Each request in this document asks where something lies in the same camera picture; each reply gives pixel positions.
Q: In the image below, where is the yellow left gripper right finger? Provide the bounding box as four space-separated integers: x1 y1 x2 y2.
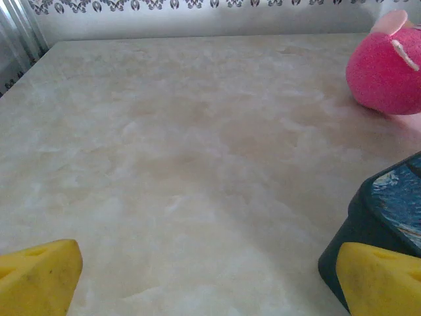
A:
335 242 421 316

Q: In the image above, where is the blue starry night card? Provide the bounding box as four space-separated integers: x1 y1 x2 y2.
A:
317 151 421 314

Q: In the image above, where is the aluminium frame corner post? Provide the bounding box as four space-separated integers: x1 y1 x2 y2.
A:
0 0 51 96

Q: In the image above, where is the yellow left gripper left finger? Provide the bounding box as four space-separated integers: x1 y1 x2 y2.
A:
0 238 84 316

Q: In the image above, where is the pink plush doll toy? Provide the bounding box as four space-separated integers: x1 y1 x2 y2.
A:
345 9 421 116

